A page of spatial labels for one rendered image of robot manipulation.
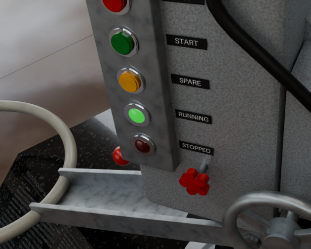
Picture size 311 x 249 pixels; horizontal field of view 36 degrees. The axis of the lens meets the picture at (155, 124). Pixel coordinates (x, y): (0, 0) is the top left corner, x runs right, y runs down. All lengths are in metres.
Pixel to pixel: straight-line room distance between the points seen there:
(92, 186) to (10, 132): 1.81
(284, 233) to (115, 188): 0.54
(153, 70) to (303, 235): 0.25
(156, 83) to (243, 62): 0.10
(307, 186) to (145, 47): 0.26
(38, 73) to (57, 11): 0.91
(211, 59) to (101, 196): 0.60
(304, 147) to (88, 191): 0.62
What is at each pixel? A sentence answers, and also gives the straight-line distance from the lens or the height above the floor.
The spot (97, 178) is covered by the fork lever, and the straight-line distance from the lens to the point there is 1.06.
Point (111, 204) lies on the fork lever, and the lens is 1.01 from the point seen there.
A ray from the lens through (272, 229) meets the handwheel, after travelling 0.58.
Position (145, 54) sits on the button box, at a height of 1.41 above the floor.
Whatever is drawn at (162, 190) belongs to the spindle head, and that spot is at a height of 1.16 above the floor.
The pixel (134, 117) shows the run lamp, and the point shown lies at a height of 1.32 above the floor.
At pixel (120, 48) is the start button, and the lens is 0.52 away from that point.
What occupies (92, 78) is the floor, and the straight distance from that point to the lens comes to 3.11.
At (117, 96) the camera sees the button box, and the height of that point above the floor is 1.34.
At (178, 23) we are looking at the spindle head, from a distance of 0.51.
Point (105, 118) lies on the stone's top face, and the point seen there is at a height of 0.82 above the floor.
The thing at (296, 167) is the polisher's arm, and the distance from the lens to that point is 0.59.
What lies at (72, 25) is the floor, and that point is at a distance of 3.80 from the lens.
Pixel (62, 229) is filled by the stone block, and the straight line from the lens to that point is 1.18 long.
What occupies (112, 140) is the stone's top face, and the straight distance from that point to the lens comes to 1.32.
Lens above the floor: 1.68
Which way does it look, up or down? 40 degrees down
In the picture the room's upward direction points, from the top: 9 degrees counter-clockwise
